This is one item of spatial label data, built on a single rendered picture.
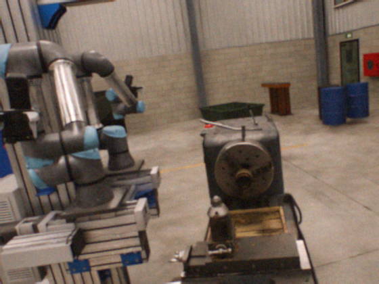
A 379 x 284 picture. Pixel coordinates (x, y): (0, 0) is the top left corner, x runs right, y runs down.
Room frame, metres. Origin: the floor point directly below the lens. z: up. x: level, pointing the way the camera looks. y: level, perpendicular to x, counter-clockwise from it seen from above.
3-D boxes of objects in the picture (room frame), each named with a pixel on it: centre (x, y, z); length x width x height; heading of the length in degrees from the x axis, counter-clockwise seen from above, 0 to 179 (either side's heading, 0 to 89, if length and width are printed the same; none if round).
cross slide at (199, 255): (1.05, -0.01, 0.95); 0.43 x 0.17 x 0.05; 84
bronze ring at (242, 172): (1.50, -0.07, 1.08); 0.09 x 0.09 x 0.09; 86
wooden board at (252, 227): (1.36, -0.06, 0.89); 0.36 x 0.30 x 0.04; 84
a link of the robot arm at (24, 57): (1.17, 0.69, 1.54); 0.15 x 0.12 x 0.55; 115
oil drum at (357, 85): (8.22, -3.63, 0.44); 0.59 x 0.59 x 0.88
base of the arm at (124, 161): (1.72, 0.59, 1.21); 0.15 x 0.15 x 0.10
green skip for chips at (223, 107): (6.86, -0.22, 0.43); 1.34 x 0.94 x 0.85; 24
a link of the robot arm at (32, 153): (0.94, 0.56, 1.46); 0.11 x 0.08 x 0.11; 115
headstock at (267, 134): (2.05, -0.11, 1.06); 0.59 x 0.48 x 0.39; 174
